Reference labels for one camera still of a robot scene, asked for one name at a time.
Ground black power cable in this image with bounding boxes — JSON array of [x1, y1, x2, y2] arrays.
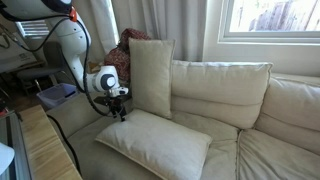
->
[[46, 114, 83, 176]]

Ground light wooden table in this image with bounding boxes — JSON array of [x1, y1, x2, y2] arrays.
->
[[18, 104, 83, 180]]

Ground large beige seat cushion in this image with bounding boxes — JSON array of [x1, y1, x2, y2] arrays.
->
[[66, 99, 240, 180]]

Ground beige fabric sofa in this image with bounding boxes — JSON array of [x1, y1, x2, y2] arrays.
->
[[46, 59, 320, 180]]

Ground white curtain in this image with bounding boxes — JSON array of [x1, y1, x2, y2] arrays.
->
[[73, 0, 208, 63]]

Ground aluminium rail frame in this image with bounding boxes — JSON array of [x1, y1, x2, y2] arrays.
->
[[0, 111, 33, 180]]

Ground large beige back cushion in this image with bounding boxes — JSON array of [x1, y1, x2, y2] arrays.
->
[[170, 59, 274, 130]]

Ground grey office chair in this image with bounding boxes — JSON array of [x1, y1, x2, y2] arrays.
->
[[16, 40, 73, 96]]

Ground purple plastic bin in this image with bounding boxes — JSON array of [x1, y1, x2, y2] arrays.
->
[[36, 82, 78, 109]]

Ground red patterned blanket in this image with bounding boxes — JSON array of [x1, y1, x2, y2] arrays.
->
[[104, 28, 152, 82]]

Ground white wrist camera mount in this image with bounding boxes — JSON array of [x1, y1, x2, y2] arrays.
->
[[106, 87, 130, 98]]

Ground small beige back cushion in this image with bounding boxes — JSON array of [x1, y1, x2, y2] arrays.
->
[[254, 77, 320, 156]]

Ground small beige seat cushion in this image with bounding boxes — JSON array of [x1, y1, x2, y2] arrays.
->
[[235, 129, 320, 180]]

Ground cream rectangular pillow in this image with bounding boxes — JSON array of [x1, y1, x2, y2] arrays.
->
[[95, 108, 213, 180], [128, 38, 176, 120]]

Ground white paper bag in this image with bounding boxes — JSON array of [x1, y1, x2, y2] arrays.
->
[[0, 23, 44, 74]]

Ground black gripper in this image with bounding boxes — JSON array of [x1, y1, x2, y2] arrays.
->
[[94, 94, 132, 123]]

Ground white framed window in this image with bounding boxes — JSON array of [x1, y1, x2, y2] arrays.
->
[[218, 0, 320, 44]]

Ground white window blinds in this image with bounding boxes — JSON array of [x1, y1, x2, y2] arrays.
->
[[14, 19, 51, 39]]

